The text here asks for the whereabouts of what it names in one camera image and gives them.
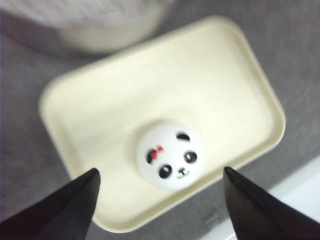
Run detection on grey table mat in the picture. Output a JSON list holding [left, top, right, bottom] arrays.
[[0, 0, 320, 240]]

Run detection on panda bun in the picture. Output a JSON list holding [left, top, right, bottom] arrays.
[[136, 122, 206, 191]]

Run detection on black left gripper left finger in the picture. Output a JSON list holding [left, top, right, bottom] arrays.
[[0, 168, 101, 240]]

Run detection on stainless steel pot grey handles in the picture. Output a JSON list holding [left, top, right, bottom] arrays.
[[0, 0, 176, 56]]

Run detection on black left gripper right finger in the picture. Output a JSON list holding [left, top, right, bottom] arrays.
[[223, 166, 320, 240]]

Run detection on beige plastic tray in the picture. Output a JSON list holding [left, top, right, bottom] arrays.
[[39, 16, 286, 233]]

